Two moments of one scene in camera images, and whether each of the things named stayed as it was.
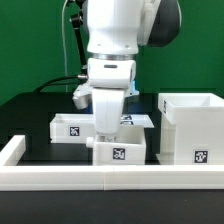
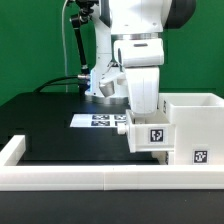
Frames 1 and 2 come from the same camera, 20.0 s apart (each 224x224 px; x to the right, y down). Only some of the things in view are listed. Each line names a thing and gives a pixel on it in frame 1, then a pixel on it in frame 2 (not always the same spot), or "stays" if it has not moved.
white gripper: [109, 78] to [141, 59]
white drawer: [72, 128] to [148, 132]
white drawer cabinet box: [192, 128] stays
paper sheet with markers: [138, 120] to [98, 120]
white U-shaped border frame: [157, 177] stays
